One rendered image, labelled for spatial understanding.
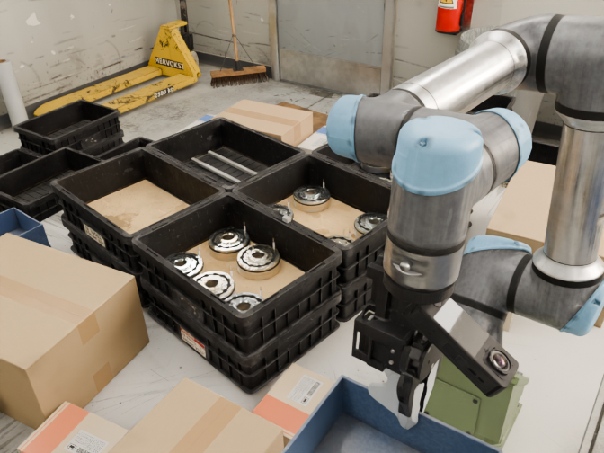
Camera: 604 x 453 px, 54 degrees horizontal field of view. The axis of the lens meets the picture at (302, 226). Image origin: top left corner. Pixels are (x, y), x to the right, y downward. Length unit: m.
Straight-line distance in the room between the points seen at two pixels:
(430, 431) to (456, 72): 0.44
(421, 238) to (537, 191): 1.14
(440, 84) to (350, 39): 3.81
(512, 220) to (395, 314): 0.92
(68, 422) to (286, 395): 0.42
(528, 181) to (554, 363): 0.52
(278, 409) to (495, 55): 0.74
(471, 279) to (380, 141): 0.55
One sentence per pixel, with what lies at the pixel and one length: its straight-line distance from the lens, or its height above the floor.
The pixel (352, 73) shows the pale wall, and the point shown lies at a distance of 4.62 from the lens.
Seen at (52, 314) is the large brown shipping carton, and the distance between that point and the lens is 1.30.
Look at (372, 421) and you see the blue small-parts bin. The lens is 0.77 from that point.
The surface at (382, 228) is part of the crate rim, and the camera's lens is 1.38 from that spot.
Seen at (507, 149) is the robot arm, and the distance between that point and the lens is 0.61.
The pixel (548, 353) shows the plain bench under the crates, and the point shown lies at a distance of 1.48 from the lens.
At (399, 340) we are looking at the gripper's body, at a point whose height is 1.26.
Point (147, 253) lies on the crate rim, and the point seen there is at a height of 0.93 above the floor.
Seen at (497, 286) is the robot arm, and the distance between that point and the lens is 1.14.
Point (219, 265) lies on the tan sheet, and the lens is 1.44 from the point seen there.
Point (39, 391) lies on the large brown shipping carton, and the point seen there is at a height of 0.83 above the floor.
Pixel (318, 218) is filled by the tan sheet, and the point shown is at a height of 0.83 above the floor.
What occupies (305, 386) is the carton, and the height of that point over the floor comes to 0.77.
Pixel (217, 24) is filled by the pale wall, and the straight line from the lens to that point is 5.35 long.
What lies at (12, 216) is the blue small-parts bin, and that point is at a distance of 1.85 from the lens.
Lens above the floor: 1.69
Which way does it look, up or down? 34 degrees down
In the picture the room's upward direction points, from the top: 2 degrees counter-clockwise
